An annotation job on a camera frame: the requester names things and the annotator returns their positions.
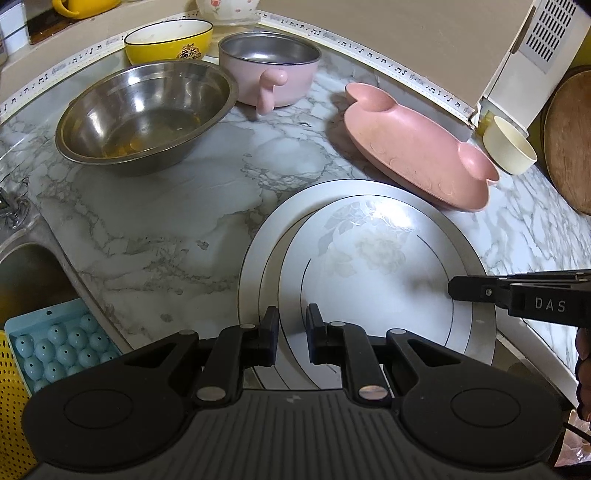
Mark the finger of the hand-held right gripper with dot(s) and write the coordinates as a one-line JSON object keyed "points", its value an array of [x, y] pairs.
{"points": [[471, 288]]}

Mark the large white plate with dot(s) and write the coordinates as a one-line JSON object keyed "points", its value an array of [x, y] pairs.
{"points": [[263, 258]]}

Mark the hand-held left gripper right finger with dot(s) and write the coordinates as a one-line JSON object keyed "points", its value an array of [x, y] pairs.
{"points": [[314, 325]]}

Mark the white floral cup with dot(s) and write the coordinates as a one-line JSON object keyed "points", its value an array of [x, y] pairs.
{"points": [[226, 8]]}

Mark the white vented cabinet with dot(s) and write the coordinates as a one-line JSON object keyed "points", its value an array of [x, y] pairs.
{"points": [[521, 78]]}

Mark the stainless steel sink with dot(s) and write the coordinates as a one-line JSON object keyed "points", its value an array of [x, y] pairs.
{"points": [[32, 272]]}

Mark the blue ice ball tray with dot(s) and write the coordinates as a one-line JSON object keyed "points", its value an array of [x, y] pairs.
{"points": [[64, 346]]}

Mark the pink mouse-shaped plate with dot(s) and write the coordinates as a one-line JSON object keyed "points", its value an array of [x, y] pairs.
{"points": [[406, 143]]}

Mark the white floral plate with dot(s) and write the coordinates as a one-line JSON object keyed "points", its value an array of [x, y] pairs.
{"points": [[369, 277]]}

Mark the yellow perforated basket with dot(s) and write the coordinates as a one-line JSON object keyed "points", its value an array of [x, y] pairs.
{"points": [[14, 397]]}

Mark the metal ruler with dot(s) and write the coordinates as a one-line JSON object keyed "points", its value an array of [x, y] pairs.
{"points": [[388, 64]]}

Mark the cream cup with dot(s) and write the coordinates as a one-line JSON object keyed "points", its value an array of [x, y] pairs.
{"points": [[510, 147]]}

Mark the large stainless steel bowl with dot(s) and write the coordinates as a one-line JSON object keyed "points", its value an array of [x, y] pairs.
{"points": [[143, 115]]}

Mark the yellow bowl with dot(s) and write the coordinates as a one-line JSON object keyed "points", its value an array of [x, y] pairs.
{"points": [[166, 46]]}

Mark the person's right hand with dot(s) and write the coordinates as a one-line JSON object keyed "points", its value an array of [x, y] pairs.
{"points": [[584, 369]]}

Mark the yellow mug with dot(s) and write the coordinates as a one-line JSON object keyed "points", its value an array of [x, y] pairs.
{"points": [[87, 5]]}

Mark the round wooden cutting board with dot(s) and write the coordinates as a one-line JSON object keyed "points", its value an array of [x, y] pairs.
{"points": [[570, 147]]}

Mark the metal faucet fitting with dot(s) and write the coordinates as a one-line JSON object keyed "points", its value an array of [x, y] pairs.
{"points": [[11, 207]]}

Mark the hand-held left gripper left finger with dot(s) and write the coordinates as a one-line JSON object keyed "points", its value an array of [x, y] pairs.
{"points": [[272, 330]]}

